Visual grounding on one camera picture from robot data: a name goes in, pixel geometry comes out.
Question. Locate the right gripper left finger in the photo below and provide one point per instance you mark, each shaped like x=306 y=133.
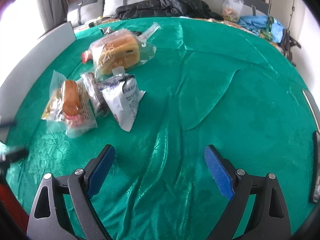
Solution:
x=49 y=218

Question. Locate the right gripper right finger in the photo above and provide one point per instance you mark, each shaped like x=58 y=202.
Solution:
x=269 y=217

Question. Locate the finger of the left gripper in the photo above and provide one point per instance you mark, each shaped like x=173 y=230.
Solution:
x=14 y=155
x=7 y=124

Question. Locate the sausage bun snack packet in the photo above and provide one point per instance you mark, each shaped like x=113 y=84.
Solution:
x=68 y=109

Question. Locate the brown cake clear packet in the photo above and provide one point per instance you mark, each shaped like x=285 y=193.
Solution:
x=99 y=105

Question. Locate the bread loaf clear bag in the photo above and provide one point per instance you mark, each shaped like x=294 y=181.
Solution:
x=121 y=48

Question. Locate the white cardboard box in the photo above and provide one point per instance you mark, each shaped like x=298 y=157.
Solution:
x=24 y=75

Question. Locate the grey window curtain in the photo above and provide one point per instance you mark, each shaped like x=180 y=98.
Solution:
x=53 y=13

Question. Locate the grey cushion far left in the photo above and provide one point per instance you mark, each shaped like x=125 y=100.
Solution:
x=82 y=11

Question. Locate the green satin tablecloth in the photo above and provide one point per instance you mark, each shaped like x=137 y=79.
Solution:
x=207 y=84

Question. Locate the blue cloth pile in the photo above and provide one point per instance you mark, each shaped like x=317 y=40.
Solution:
x=267 y=27

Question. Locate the black puffer jacket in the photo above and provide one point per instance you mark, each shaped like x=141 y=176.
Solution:
x=166 y=8

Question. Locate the clear plastic snack bag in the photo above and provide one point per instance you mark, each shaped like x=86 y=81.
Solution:
x=231 y=9

